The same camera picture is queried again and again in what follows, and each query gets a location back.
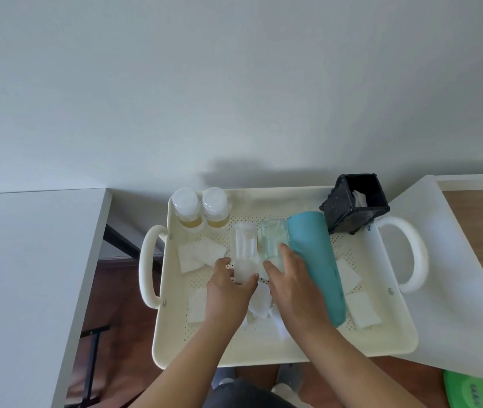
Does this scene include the person's grey sock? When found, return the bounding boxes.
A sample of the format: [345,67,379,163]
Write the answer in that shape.
[212,367,238,389]
[277,363,306,389]

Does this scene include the small clear bottle yellow liquid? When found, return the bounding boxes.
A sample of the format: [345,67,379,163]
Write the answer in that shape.
[229,220,260,285]
[171,187,205,231]
[201,187,232,229]

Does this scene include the person's right grey sock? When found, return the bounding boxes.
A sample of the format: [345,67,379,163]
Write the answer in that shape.
[277,363,306,389]

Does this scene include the white shorts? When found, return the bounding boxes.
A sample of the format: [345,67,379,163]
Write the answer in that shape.
[218,377,310,408]

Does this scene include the green plastic object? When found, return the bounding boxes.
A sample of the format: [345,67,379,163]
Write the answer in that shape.
[442,369,483,408]

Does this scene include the person's left hand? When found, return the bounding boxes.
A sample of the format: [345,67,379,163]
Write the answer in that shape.
[205,257,260,332]

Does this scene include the large teal bottle gold cap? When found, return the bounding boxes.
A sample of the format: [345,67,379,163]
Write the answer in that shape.
[286,211,347,329]

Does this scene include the dark grey shirt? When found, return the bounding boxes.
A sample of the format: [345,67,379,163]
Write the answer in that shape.
[202,377,298,408]

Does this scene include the person's left grey sock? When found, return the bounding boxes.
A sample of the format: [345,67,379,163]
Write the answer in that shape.
[212,367,238,389]

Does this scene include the black desk leg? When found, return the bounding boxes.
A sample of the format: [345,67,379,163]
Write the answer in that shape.
[102,224,166,262]

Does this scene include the white cotton pads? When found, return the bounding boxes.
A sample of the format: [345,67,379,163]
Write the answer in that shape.
[176,237,383,341]

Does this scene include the person's right hand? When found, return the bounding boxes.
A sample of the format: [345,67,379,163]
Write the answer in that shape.
[262,243,332,336]

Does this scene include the small clear bottle green liquid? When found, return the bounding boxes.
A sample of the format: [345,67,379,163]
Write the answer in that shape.
[259,218,290,270]

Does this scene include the black square pad holder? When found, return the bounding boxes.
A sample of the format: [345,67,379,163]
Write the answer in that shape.
[319,173,391,236]

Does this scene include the person's right forearm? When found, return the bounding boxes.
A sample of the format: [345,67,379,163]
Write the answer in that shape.
[290,320,427,408]

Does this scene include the person's left forearm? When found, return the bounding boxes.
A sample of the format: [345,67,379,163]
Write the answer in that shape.
[129,320,247,408]

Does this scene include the black metal frame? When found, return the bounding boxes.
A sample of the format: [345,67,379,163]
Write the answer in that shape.
[65,325,111,408]

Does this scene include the cream perforated tray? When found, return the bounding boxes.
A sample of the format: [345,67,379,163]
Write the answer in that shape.
[138,185,430,370]

